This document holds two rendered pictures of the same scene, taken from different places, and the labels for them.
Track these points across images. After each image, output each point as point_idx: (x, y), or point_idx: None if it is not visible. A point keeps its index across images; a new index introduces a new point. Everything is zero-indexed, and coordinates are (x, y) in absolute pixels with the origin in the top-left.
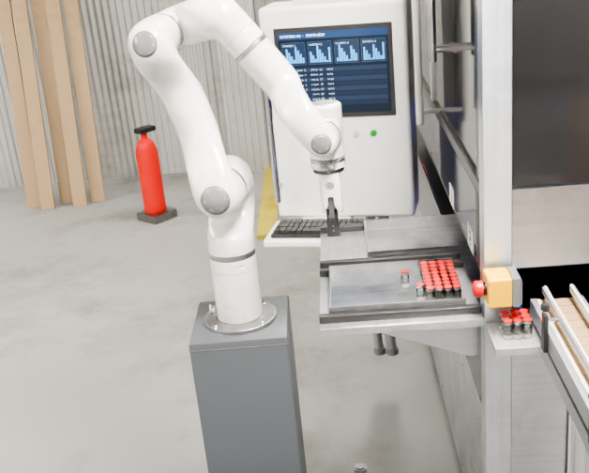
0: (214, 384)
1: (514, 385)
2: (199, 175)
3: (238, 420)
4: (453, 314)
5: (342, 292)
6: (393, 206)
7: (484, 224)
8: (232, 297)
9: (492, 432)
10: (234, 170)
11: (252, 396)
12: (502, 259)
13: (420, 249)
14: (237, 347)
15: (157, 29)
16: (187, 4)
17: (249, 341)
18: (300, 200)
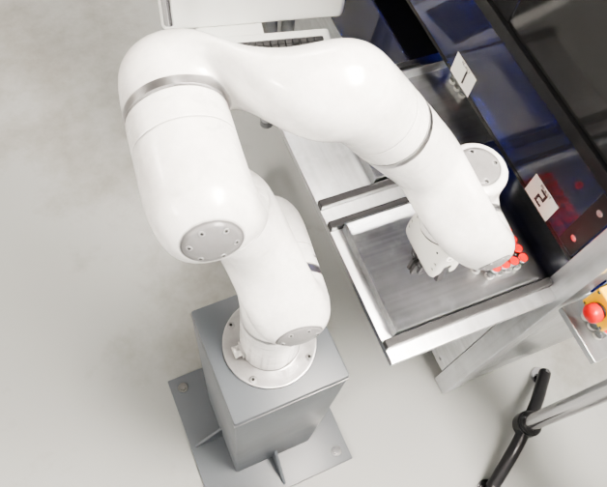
0: (257, 425)
1: (550, 321)
2: (274, 318)
3: (276, 425)
4: (523, 297)
5: (377, 267)
6: (318, 9)
7: None
8: (279, 358)
9: (510, 344)
10: (309, 268)
11: (297, 412)
12: None
13: None
14: (292, 402)
15: (239, 203)
16: (275, 85)
17: (307, 393)
18: (194, 11)
